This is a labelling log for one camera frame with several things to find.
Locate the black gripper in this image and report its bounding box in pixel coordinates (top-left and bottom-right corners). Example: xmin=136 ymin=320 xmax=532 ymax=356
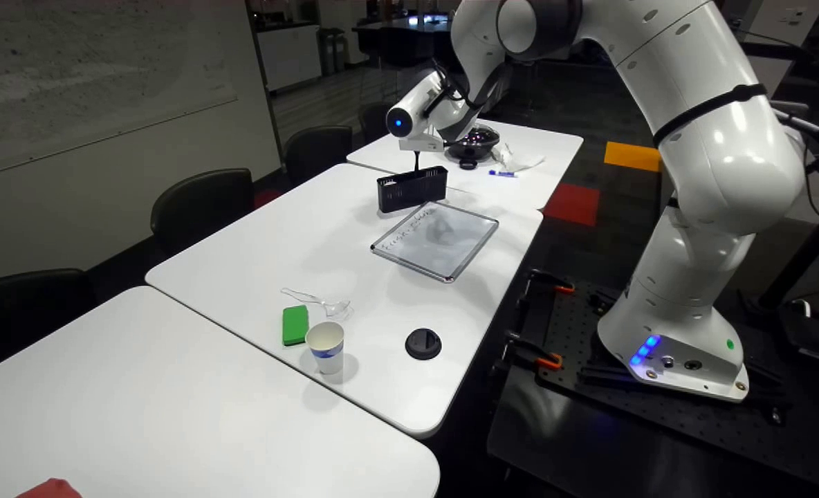
xmin=436 ymin=85 xmax=479 ymax=143

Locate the black basket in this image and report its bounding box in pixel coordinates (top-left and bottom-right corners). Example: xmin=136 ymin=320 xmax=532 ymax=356
xmin=374 ymin=164 xmax=451 ymax=215

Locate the clear plastic spoon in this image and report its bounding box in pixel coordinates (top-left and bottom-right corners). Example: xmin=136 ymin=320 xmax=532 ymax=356
xmin=280 ymin=281 xmax=353 ymax=317

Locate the shiny round bowl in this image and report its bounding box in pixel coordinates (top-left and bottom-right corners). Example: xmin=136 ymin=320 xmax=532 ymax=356
xmin=445 ymin=125 xmax=503 ymax=172

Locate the silver-framed small whiteboard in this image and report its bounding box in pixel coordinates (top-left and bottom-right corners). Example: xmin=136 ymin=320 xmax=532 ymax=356
xmin=367 ymin=198 xmax=503 ymax=285

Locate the black office chair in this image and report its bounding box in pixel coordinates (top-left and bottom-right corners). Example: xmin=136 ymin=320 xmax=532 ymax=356
xmin=0 ymin=265 xmax=99 ymax=375
xmin=283 ymin=125 xmax=356 ymax=186
xmin=147 ymin=165 xmax=258 ymax=256

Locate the black round table grommet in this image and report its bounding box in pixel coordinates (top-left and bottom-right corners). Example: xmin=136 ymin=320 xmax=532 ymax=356
xmin=400 ymin=323 xmax=445 ymax=361

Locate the white paper cup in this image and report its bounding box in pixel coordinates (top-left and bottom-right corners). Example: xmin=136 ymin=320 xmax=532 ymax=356
xmin=303 ymin=317 xmax=348 ymax=379

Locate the black stand pole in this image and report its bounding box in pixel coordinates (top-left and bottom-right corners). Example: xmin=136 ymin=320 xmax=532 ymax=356
xmin=754 ymin=180 xmax=819 ymax=312

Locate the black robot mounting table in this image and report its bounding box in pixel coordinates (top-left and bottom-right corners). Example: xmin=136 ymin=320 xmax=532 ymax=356
xmin=483 ymin=272 xmax=819 ymax=498

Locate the red flat object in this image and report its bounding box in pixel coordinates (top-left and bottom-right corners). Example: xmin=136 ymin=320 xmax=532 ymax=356
xmin=14 ymin=473 xmax=86 ymax=498

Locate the orange-handled black clamp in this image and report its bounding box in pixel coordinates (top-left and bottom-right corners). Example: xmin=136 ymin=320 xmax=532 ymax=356
xmin=514 ymin=265 xmax=579 ymax=312
xmin=490 ymin=328 xmax=566 ymax=379

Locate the large wall whiteboard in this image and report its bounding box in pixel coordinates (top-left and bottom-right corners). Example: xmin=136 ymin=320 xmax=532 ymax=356
xmin=0 ymin=0 xmax=243 ymax=182

